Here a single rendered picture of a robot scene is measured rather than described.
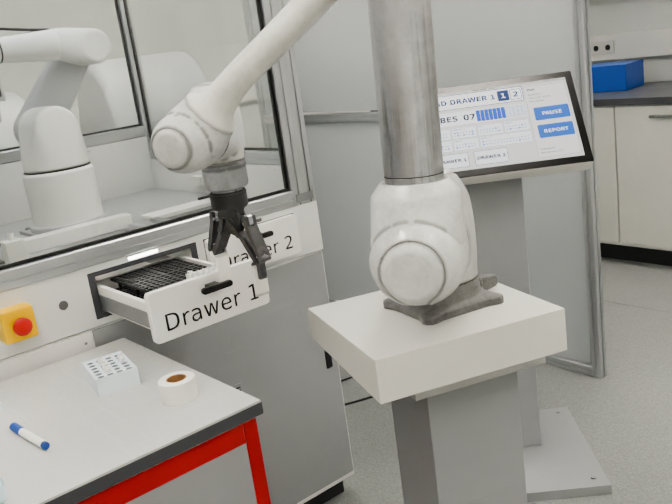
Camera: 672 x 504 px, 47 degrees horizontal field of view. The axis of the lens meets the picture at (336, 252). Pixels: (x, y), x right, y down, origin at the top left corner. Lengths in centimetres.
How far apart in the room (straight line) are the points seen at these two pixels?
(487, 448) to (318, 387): 84
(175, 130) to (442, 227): 47
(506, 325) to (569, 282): 171
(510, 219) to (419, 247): 117
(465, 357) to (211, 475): 50
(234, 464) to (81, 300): 63
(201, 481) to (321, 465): 102
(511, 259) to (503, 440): 88
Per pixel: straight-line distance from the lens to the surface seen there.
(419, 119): 126
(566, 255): 310
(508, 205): 236
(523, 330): 145
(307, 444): 237
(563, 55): 295
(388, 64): 126
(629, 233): 446
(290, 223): 215
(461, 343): 139
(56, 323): 189
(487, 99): 235
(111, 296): 186
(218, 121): 138
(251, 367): 218
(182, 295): 166
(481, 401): 157
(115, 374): 162
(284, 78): 216
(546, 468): 255
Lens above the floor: 136
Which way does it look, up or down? 15 degrees down
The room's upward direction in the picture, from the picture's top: 8 degrees counter-clockwise
